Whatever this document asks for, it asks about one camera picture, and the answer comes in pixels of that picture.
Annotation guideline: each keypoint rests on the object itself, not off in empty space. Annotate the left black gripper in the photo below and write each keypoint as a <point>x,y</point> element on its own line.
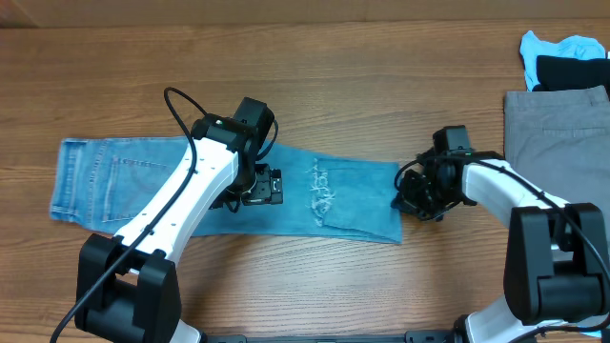
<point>268,187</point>

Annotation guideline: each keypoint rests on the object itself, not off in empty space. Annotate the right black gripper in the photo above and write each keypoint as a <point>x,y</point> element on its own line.
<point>406,201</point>

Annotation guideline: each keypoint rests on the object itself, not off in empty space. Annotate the light blue denim jeans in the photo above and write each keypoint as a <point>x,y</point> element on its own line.
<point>101,184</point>

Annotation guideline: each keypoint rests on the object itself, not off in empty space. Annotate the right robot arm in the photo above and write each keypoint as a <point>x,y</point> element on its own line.
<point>556,272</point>

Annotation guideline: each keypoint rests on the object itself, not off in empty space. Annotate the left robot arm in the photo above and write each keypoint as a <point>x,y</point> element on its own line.
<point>127,287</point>

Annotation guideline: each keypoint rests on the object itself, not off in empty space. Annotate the grey trousers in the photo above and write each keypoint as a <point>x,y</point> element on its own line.
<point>559,140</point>

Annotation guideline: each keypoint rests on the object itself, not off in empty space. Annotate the black garment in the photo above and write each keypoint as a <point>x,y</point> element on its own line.
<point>564,74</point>

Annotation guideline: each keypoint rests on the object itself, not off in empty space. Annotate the light blue cloth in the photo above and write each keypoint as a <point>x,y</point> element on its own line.
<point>575,46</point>

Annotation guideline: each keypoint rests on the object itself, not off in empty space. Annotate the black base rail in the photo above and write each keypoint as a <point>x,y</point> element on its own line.
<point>324,338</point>

